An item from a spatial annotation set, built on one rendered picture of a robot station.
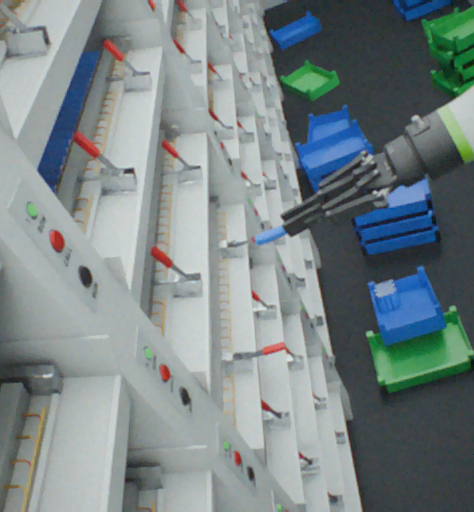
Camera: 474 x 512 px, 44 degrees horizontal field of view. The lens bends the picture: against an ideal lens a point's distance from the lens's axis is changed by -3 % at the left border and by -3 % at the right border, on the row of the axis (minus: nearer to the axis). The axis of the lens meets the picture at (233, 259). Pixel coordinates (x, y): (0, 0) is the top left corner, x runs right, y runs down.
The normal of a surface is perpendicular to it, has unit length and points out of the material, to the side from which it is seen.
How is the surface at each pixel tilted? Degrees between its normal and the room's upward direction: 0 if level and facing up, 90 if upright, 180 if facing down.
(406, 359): 0
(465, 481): 0
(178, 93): 90
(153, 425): 90
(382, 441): 0
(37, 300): 90
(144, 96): 19
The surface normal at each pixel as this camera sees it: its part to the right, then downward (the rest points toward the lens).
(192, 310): -0.07, -0.74
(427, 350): -0.38, -0.67
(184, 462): 0.04, 0.67
